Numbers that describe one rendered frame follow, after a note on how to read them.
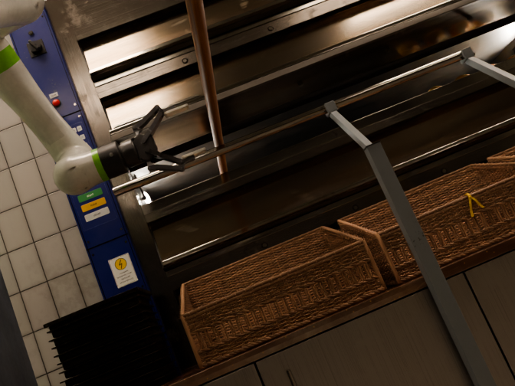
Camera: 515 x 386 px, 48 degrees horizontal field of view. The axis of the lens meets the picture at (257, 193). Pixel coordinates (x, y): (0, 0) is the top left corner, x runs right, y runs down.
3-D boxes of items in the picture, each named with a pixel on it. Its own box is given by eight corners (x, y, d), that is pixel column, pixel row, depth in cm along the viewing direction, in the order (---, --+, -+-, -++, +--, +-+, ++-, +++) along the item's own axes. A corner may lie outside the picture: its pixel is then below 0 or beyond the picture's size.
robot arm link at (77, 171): (62, 207, 154) (44, 171, 149) (65, 189, 165) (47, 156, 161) (112, 188, 156) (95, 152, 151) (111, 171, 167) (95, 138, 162)
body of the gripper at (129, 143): (121, 145, 163) (152, 134, 164) (132, 173, 161) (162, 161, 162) (115, 138, 156) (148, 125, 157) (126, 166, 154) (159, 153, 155)
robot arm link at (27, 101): (-19, 87, 150) (17, 63, 150) (-12, 78, 160) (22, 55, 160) (71, 191, 166) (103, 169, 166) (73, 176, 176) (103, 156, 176)
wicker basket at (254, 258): (208, 360, 199) (178, 284, 204) (355, 296, 205) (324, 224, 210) (198, 372, 151) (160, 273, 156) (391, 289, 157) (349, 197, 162)
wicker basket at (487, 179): (365, 292, 205) (333, 220, 210) (507, 231, 209) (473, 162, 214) (397, 286, 157) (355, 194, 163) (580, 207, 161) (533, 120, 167)
